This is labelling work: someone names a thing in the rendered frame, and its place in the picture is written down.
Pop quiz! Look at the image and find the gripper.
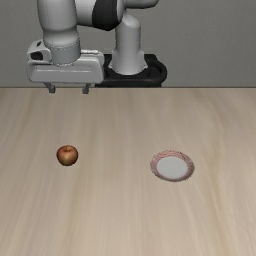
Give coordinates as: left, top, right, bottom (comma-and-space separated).
26, 39, 106, 95

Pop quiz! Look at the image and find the red apple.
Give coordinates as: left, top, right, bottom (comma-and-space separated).
56, 144, 79, 167

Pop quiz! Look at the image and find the white plate with red rim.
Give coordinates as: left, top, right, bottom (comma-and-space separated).
149, 149, 196, 183

